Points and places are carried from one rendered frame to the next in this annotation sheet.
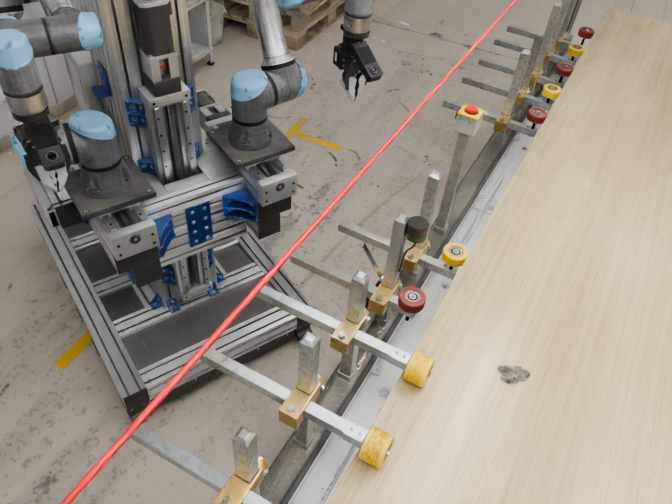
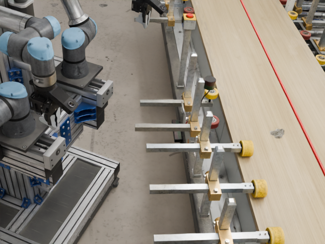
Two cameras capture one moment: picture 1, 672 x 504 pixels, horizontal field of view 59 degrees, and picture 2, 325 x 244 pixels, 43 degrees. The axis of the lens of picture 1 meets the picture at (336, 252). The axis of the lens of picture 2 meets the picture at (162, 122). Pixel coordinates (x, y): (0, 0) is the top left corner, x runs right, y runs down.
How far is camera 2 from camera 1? 96 cm
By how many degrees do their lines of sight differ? 25
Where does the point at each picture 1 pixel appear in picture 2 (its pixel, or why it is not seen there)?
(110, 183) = (29, 124)
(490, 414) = (283, 154)
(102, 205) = (30, 139)
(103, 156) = (25, 108)
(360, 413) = not seen: hidden behind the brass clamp
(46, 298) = not seen: outside the picture
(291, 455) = (204, 223)
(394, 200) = not seen: hidden behind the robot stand
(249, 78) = (73, 34)
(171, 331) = (47, 215)
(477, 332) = (250, 123)
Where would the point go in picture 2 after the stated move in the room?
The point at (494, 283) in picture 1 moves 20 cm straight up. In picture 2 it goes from (238, 98) to (246, 70)
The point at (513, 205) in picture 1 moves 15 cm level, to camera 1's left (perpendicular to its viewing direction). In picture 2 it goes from (216, 59) to (197, 64)
